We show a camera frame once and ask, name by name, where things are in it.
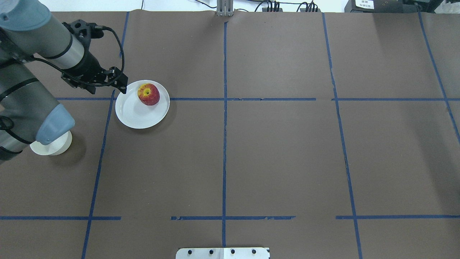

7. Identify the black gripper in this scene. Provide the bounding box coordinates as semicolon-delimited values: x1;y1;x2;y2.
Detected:
61;54;128;95

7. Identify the red yellow apple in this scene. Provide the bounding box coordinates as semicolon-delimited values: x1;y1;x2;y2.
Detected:
137;83;160;106

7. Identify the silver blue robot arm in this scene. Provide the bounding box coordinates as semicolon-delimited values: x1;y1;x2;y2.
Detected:
0;0;128;163

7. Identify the white plate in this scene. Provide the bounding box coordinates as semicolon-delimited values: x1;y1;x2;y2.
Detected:
115;80;170;129

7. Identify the white bowl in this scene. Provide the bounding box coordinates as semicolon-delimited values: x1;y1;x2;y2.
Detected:
30;131;73;156

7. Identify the black box with label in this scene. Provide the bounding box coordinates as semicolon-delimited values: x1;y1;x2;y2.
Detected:
344;0;418;13

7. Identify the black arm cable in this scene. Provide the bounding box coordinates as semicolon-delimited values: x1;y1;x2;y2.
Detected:
31;25;125;88

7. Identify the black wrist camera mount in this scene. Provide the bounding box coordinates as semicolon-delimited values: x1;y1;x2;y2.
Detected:
62;19;104;49

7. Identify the aluminium frame post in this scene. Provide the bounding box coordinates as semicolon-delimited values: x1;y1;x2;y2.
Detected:
216;0;234;17

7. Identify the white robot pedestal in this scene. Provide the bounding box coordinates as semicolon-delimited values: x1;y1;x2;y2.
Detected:
175;247;271;259

